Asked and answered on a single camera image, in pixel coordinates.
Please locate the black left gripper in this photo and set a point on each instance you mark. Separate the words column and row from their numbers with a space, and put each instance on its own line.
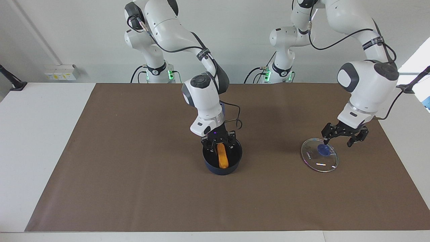
column 347, row 129

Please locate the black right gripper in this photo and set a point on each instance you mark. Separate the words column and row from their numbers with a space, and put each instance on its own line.
column 216, row 136

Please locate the yellow corn cob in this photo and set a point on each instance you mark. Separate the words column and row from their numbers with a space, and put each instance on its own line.
column 222, row 158

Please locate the glass lid blue knob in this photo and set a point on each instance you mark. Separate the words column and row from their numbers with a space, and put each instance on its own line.
column 319, row 159

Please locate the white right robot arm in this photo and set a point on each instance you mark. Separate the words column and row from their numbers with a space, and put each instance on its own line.
column 201, row 97

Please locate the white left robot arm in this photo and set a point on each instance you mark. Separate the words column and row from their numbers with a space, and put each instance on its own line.
column 366, row 87

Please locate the dark blue saucepan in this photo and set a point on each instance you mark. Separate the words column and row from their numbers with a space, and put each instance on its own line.
column 221, row 170

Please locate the brown table mat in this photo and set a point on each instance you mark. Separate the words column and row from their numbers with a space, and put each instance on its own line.
column 268, row 201

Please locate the black clamp stand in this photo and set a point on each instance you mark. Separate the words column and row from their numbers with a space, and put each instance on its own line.
column 408, row 88
column 15, row 84

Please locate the blue white box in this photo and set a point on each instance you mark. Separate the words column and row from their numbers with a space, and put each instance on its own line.
column 427, row 102

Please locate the white wall socket box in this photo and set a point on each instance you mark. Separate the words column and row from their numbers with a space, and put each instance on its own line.
column 62, row 73

